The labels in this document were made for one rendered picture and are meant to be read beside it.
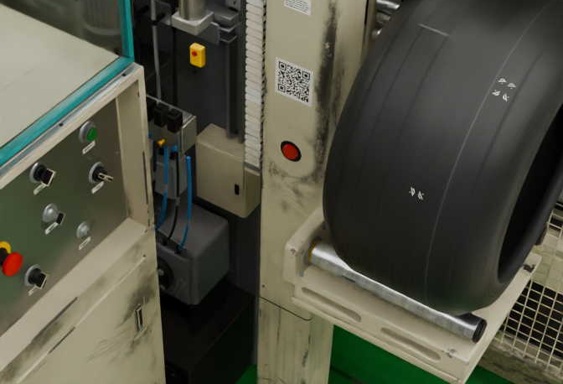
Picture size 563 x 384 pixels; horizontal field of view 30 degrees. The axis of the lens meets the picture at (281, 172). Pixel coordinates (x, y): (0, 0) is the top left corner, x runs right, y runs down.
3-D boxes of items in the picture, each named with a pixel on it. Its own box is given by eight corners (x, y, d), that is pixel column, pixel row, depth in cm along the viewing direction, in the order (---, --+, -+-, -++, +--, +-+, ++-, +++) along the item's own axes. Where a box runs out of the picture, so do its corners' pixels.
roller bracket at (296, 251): (281, 281, 196) (282, 245, 189) (383, 163, 221) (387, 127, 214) (296, 288, 195) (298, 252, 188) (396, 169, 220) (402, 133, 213)
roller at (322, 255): (303, 265, 195) (304, 248, 192) (316, 250, 198) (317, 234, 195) (474, 349, 182) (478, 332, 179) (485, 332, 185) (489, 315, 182)
